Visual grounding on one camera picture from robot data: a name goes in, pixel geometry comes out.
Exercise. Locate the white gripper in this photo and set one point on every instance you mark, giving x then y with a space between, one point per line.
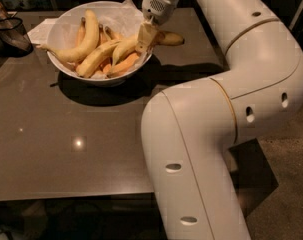
156 6

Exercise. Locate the long yellow banana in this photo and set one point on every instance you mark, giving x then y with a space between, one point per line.
129 45

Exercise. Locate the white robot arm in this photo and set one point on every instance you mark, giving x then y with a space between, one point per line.
187 128

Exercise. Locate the white ceramic bowl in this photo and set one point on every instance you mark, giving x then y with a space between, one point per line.
63 35

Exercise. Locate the small yellow banana behind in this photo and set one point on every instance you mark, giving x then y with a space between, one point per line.
106 34

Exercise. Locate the yellow banana middle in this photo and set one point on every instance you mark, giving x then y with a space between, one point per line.
91 63

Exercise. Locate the large curved yellow banana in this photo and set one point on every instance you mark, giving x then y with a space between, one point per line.
87 45

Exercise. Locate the white paper sheet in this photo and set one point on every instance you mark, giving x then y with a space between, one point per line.
39 34

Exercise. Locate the dark mesh basket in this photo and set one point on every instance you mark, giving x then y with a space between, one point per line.
14 40

